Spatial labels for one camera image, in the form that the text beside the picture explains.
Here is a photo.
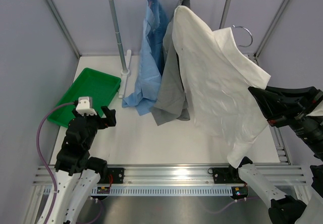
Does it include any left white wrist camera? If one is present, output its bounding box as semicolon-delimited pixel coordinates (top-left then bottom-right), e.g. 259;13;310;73
76;96;97;116

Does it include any white shirt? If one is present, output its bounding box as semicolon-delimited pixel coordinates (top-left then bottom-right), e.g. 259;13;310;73
172;6;270;168

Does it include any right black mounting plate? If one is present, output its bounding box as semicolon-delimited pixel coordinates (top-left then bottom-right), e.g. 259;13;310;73
207;166;246;184

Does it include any grey shirt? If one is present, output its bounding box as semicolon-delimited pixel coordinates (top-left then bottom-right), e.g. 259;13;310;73
150;0;191;126

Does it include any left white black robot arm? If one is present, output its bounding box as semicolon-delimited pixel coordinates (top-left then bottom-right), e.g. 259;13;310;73
37;106;116;223

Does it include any white slotted cable duct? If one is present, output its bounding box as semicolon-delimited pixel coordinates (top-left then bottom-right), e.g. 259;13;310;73
90;186;233;196

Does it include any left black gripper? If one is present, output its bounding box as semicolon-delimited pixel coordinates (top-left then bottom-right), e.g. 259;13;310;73
73;106;116;149

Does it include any metal wire hanger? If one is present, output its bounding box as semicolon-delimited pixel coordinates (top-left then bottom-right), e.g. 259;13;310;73
232;25;254;47

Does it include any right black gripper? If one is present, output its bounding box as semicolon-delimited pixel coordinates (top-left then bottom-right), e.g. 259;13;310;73
250;82;323;159

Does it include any black mounting plate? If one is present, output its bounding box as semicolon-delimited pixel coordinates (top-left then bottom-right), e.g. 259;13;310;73
207;166;246;184
98;167;125;184

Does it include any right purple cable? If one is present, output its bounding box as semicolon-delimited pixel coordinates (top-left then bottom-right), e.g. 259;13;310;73
201;196;260;214

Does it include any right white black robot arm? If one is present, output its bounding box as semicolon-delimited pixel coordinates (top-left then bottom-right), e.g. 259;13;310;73
228;86;322;223

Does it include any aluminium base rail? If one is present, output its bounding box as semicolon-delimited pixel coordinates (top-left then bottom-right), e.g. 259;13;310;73
32;164;307;187

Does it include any light blue shirt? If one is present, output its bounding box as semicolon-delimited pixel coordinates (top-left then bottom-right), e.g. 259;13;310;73
122;0;169;116

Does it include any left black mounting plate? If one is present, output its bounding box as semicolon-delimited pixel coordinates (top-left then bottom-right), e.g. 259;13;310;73
98;167;125;184

